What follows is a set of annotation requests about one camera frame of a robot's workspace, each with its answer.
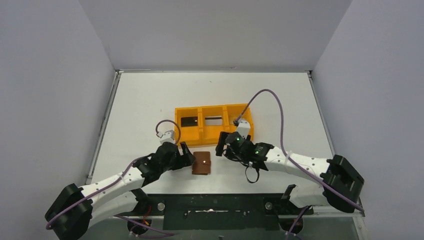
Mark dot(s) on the black VIP card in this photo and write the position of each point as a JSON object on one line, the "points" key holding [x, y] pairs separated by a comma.
{"points": [[189, 121]]}

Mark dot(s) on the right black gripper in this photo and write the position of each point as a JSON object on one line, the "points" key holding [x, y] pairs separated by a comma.
{"points": [[225, 144]]}

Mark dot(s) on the white magnetic stripe card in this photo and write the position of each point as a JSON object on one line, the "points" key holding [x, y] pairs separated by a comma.
{"points": [[213, 120]]}

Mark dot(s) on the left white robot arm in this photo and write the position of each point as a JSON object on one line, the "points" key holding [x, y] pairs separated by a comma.
{"points": [[77, 208]]}

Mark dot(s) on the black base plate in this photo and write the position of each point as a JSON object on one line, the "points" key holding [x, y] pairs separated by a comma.
{"points": [[218, 211]]}

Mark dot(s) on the left yellow bin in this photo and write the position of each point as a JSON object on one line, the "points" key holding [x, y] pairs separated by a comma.
{"points": [[191, 135]]}

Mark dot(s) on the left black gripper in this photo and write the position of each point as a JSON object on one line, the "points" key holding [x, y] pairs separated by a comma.
{"points": [[180, 157]]}

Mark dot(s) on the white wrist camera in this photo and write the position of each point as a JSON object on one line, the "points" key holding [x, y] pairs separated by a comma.
{"points": [[167, 137], [243, 127]]}

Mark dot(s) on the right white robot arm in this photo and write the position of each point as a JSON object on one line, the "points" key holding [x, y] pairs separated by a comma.
{"points": [[336, 182]]}

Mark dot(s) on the middle yellow bin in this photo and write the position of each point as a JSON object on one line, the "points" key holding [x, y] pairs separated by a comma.
{"points": [[210, 134]]}

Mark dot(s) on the brown leather card holder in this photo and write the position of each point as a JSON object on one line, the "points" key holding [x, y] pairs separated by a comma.
{"points": [[202, 163]]}

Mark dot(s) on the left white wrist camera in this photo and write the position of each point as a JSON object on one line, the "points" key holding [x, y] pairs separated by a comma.
{"points": [[167, 137]]}

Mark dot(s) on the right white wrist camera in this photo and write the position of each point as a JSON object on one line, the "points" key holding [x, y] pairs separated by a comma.
{"points": [[243, 127]]}

